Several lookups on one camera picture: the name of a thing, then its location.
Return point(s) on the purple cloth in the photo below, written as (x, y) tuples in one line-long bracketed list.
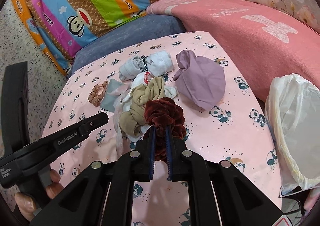
[(200, 81)]

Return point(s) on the plain white sock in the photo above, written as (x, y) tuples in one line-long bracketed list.
[(160, 62)]

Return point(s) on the white plastic bag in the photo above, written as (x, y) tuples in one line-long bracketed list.
[(292, 116)]

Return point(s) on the pink panda print sheet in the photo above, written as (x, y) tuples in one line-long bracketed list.
[(225, 136)]

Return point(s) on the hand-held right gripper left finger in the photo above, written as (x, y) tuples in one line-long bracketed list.
[(151, 156)]

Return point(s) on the grey-blue cloth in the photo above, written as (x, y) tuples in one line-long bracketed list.
[(110, 96)]

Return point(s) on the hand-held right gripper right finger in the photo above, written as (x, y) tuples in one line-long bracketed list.
[(169, 158)]

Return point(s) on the pale pink thin stocking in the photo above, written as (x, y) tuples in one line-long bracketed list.
[(119, 141)]

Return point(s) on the person's left hand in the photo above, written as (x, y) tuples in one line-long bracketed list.
[(53, 183)]

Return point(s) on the beige stocking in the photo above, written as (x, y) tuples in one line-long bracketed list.
[(140, 96)]

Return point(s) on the blue cushion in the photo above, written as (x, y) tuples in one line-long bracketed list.
[(140, 31)]

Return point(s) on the pink blanket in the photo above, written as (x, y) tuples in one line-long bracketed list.
[(250, 41)]

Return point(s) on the grey sock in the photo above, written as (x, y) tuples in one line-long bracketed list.
[(130, 68)]

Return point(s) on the pink leopard scrunchie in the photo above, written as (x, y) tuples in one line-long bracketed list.
[(93, 96)]

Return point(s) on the dark red velvet scrunchie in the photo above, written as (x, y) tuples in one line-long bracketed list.
[(162, 111)]

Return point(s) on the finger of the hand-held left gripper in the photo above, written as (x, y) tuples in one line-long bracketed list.
[(95, 122)]

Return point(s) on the white sock with red mark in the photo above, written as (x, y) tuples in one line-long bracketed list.
[(141, 81)]

